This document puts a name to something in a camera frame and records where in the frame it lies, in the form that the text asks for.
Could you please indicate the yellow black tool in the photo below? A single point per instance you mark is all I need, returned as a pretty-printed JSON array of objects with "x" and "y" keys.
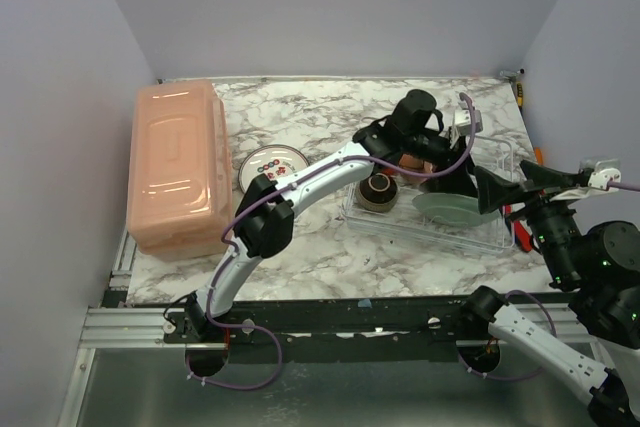
[{"x": 519, "y": 94}]

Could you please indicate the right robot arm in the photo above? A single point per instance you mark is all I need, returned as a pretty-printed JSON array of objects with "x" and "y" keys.
[{"x": 600, "y": 271}]

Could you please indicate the pink plastic storage box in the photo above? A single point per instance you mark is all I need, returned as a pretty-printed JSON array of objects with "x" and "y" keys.
[{"x": 180, "y": 173}]

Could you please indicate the black mounting rail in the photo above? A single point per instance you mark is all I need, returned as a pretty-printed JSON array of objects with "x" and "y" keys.
[{"x": 339, "y": 331}]

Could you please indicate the pink floral mug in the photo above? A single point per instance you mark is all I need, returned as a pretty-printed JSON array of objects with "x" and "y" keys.
[{"x": 416, "y": 167}]

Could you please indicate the white plate red characters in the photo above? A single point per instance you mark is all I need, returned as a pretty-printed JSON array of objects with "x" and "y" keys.
[{"x": 274, "y": 161}]

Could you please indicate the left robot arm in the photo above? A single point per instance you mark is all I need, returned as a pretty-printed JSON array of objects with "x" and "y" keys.
[{"x": 264, "y": 222}]

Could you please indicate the red black utensil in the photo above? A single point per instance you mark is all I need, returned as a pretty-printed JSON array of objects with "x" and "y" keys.
[{"x": 523, "y": 239}]

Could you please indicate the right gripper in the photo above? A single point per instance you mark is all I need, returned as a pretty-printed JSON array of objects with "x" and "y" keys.
[{"x": 528, "y": 198}]

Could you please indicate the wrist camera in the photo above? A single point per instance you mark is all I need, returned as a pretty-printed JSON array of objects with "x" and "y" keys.
[
  {"x": 462, "y": 122},
  {"x": 601, "y": 172}
]

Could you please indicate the beige bowl dark rim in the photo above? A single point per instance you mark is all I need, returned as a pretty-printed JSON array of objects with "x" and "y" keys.
[{"x": 377, "y": 193}]

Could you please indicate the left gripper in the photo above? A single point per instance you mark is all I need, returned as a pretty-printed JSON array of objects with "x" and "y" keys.
[{"x": 460, "y": 163}]

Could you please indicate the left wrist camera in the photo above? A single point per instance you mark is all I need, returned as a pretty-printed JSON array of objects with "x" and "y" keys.
[{"x": 462, "y": 122}]

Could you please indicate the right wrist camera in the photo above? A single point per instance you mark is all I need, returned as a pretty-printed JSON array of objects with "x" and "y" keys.
[{"x": 601, "y": 172}]

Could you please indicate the clear dish rack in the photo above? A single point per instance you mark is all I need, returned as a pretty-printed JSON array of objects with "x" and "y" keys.
[{"x": 404, "y": 222}]

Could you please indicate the mint floral round plate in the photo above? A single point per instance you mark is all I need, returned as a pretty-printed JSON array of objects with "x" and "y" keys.
[{"x": 453, "y": 210}]

